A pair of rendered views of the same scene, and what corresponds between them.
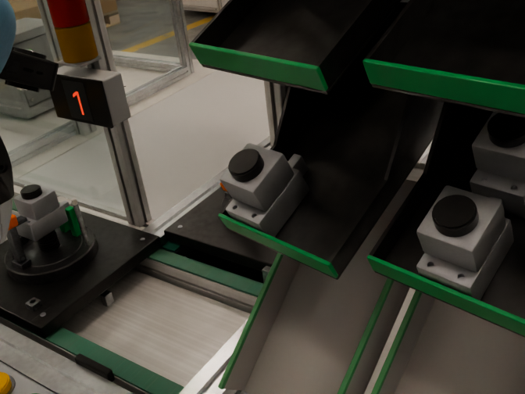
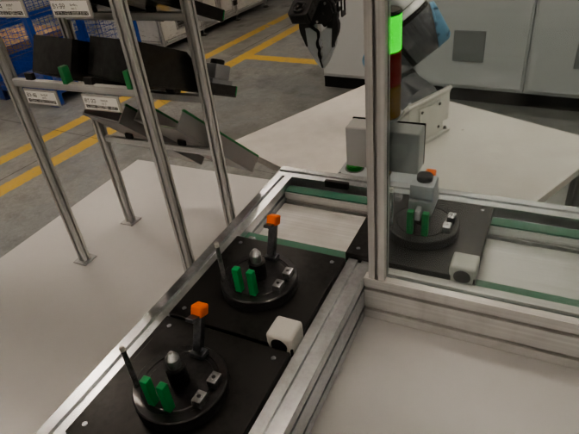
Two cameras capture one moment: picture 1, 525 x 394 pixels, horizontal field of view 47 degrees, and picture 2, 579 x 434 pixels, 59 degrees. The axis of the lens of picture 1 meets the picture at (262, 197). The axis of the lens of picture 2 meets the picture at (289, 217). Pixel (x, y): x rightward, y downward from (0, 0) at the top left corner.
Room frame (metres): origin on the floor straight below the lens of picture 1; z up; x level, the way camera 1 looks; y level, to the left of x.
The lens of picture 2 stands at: (1.57, -0.03, 1.59)
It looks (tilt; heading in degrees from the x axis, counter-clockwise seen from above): 34 degrees down; 172
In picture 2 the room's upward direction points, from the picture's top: 7 degrees counter-clockwise
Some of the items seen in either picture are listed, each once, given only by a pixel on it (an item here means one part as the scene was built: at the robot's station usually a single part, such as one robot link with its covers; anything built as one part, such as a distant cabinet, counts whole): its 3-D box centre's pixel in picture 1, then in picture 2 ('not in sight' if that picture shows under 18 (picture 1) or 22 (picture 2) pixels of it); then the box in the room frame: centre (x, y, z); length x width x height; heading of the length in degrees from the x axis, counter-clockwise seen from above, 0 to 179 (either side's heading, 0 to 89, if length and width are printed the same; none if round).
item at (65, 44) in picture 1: (76, 41); not in sight; (0.86, 0.23, 1.28); 0.05 x 0.05 x 0.05
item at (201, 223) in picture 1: (261, 188); (257, 266); (0.86, 0.00, 1.01); 0.24 x 0.24 x 0.13; 53
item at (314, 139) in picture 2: not in sight; (405, 146); (0.22, 0.54, 0.84); 0.90 x 0.70 x 0.03; 28
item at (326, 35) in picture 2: not in sight; (331, 44); (0.46, 0.26, 1.26); 0.06 x 0.03 x 0.09; 143
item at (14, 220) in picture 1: (18, 235); not in sight; (0.76, 0.37, 1.04); 0.04 x 0.02 x 0.08; 143
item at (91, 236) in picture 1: (51, 252); not in sight; (0.80, 0.34, 0.98); 0.14 x 0.14 x 0.02
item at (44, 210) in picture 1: (42, 205); not in sight; (0.80, 0.33, 1.06); 0.08 x 0.04 x 0.07; 143
